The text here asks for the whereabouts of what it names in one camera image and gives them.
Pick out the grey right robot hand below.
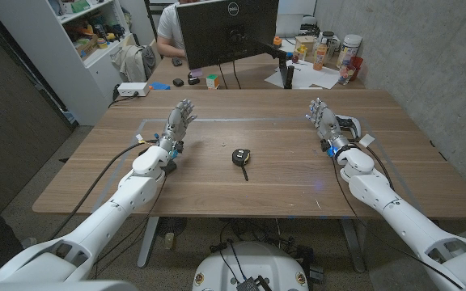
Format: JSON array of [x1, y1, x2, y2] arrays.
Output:
[[305, 97, 350, 154]]

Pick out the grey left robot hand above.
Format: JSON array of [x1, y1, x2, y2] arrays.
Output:
[[158, 99, 198, 154]]

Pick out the white game controller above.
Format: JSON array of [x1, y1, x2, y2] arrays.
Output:
[[335, 115, 362, 141]]

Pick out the white paper tag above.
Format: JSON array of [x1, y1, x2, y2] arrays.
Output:
[[358, 133, 376, 149]]

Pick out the clear drinking glass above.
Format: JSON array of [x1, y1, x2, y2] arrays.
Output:
[[337, 64, 356, 86]]

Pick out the white paper sheets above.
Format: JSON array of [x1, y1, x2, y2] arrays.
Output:
[[264, 59, 341, 91]]

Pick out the white power strip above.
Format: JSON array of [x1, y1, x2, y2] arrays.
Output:
[[116, 82, 151, 98]]

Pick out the red cup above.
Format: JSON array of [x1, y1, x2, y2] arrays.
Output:
[[348, 55, 365, 82]]

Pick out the orange bottle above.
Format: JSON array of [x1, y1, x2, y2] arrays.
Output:
[[313, 41, 328, 72]]

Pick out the beige jacket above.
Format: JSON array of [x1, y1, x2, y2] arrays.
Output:
[[110, 44, 158, 83]]

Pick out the white canister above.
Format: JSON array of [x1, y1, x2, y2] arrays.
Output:
[[336, 33, 363, 70]]

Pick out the wooden box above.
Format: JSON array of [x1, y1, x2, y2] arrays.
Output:
[[294, 35, 317, 56]]

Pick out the person in white t-shirt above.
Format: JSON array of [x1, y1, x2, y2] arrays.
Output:
[[156, 0, 202, 59]]

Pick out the black Dell monitor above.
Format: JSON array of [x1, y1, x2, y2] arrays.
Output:
[[175, 0, 281, 71]]

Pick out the black fan under table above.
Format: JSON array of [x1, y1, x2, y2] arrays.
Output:
[[155, 217, 189, 238]]

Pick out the white shelf unit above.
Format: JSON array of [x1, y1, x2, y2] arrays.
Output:
[[0, 0, 154, 127]]

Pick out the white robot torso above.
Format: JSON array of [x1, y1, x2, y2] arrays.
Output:
[[192, 241, 311, 291]]

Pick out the black car key with strap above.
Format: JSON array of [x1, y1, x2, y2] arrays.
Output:
[[231, 148, 252, 182]]

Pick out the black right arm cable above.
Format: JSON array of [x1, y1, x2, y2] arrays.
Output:
[[330, 156, 465, 290]]

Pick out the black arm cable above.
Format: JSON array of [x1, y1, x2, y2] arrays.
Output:
[[49, 139, 159, 241], [330, 156, 465, 290]]

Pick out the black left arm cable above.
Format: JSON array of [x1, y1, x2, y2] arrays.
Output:
[[49, 139, 159, 241]]

